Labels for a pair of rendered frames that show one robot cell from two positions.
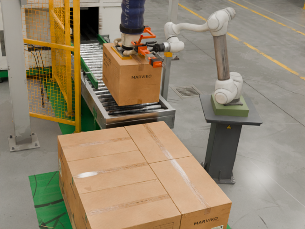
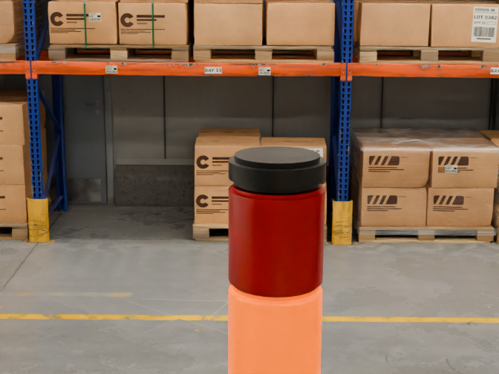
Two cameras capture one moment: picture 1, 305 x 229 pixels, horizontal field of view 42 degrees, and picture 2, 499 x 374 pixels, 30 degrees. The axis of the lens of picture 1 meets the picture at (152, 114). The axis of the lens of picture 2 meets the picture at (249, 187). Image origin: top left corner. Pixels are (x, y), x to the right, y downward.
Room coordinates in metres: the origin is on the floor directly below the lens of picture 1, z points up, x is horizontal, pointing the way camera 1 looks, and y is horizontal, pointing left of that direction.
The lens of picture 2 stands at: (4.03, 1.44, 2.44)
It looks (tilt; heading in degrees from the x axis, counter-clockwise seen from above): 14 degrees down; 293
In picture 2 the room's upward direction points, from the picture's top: straight up
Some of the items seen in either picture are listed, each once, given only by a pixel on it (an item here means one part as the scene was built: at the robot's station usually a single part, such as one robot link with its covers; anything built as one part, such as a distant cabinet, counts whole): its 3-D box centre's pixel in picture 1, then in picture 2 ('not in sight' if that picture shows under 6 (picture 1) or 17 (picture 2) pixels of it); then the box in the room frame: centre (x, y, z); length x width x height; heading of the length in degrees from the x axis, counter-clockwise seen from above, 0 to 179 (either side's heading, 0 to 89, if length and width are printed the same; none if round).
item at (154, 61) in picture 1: (155, 62); not in sight; (3.02, 0.01, 1.20); 0.08 x 0.07 x 0.05; 25
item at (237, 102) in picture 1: (230, 97); not in sight; (3.25, -0.69, 0.85); 0.22 x 0.18 x 0.06; 11
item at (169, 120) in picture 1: (140, 125); not in sight; (3.24, 0.10, 0.47); 0.70 x 0.03 x 0.15; 115
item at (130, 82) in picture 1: (130, 72); not in sight; (3.56, 0.25, 0.88); 0.60 x 0.40 x 0.40; 23
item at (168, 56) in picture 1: (164, 92); not in sight; (3.97, -0.11, 0.50); 0.07 x 0.07 x 1.00; 25
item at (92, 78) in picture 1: (76, 58); not in sight; (4.52, 0.98, 0.60); 1.60 x 0.10 x 0.09; 25
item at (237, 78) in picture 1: (233, 84); not in sight; (3.22, -0.69, 0.98); 0.18 x 0.16 x 0.22; 153
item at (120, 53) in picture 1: (120, 50); not in sight; (3.53, 0.35, 1.10); 0.34 x 0.10 x 0.05; 25
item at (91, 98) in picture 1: (78, 77); not in sight; (4.17, 0.89, 0.50); 2.31 x 0.05 x 0.19; 25
